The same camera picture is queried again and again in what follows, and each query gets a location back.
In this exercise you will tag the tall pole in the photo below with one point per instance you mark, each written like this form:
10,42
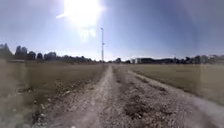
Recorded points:
102,45

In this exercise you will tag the low pale buildings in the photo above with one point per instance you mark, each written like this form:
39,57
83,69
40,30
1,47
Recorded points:
146,60

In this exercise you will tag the gravel dirt track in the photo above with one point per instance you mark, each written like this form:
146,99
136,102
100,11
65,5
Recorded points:
113,100

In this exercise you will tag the dry grass field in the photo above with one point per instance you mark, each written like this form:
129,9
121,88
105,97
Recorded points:
176,76
40,75

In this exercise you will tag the row of dark trees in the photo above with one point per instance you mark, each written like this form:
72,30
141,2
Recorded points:
198,59
21,53

